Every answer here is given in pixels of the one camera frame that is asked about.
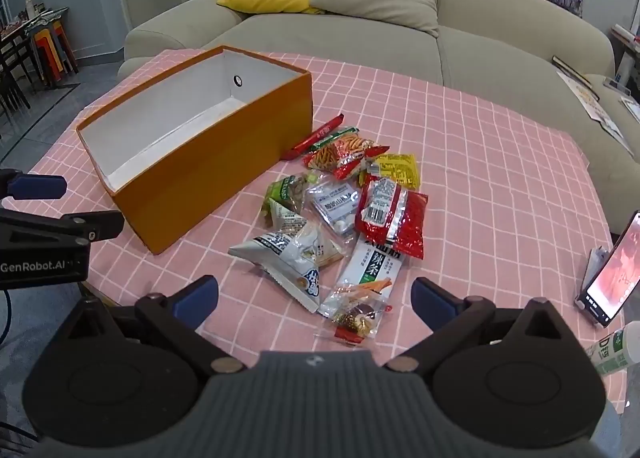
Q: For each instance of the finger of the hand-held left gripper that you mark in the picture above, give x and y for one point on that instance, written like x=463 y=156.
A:
x=37 y=186
x=95 y=227

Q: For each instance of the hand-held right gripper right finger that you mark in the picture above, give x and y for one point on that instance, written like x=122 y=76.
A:
x=429 y=297

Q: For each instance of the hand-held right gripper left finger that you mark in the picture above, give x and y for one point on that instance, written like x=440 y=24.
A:
x=197 y=295

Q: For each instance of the red packet with silver label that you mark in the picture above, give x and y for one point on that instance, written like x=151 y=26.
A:
x=405 y=223

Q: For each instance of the orange-rimmed white storage box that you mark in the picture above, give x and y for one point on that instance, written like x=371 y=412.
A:
x=200 y=188

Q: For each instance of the triangular green white packet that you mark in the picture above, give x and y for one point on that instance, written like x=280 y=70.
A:
x=290 y=223

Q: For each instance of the clear packet with white label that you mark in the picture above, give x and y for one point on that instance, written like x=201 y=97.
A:
x=335 y=205

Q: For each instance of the green nut packet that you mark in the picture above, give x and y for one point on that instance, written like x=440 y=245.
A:
x=287 y=190

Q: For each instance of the red packet of crunchy sticks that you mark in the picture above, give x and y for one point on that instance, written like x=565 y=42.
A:
x=340 y=156

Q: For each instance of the white and green snack packet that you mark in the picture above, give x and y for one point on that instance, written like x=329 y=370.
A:
x=372 y=268

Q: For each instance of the clear candy packet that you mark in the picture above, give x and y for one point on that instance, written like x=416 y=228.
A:
x=355 y=320

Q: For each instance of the white and black snack packet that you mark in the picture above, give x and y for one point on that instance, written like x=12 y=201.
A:
x=285 y=258

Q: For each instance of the dark dining chair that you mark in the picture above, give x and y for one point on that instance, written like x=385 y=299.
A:
x=12 y=78

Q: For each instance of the yellow snack packet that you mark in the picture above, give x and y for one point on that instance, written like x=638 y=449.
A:
x=400 y=171

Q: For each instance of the stack of coloured stools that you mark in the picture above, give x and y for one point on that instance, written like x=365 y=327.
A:
x=52 y=51

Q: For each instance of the pink checked tablecloth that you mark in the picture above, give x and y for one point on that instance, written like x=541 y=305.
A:
x=500 y=163

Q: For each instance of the phone stand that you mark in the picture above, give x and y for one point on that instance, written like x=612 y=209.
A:
x=595 y=263

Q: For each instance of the green strip packet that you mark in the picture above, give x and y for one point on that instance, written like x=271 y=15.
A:
x=346 y=132

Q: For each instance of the smartphone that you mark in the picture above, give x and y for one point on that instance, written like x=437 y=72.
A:
x=617 y=273

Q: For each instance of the green and white tube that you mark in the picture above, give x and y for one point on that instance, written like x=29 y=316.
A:
x=615 y=348

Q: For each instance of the red stick packet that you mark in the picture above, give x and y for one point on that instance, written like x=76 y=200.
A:
x=315 y=137

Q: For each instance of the white magazine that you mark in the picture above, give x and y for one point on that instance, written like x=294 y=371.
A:
x=595 y=108

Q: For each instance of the beige sofa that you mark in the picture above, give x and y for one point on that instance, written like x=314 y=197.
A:
x=500 y=53

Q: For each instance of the book with dark cover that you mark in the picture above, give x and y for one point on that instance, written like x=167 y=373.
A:
x=572 y=69

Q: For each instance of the side shelf with books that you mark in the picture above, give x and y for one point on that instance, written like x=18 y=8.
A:
x=627 y=48

